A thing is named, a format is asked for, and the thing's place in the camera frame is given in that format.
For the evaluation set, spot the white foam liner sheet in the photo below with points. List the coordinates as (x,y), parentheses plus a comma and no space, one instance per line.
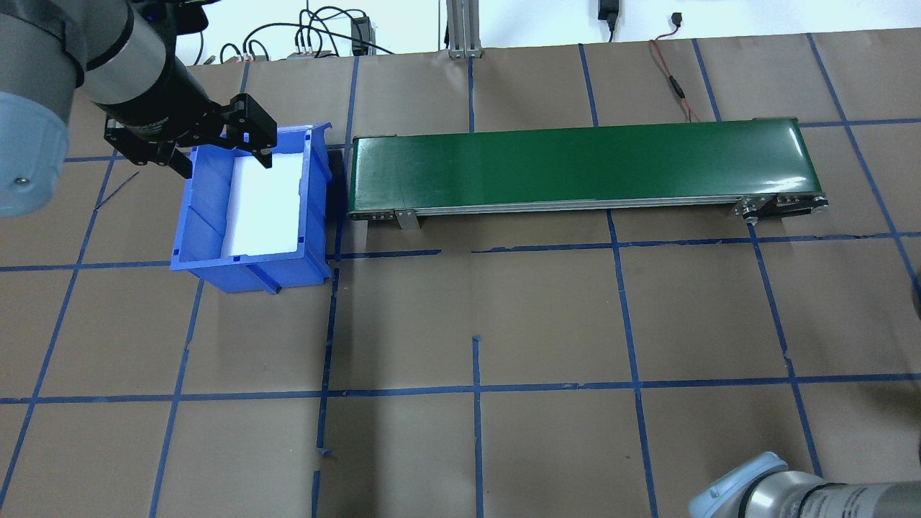
(262,208)

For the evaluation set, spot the black power adapter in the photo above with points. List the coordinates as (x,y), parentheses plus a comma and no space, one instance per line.
(360,34)

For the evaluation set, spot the blue plastic storage bin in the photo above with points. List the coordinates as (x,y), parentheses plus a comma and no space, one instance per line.
(252,277)

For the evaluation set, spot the green conveyor belt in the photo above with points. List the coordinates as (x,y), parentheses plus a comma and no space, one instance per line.
(575,165)

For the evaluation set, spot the black power plug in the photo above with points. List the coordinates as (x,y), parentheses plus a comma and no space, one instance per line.
(609,14)

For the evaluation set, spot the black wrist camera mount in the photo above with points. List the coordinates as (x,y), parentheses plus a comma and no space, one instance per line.
(183,18)

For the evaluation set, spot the aluminium profile post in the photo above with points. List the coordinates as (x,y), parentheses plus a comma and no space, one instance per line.
(465,29)

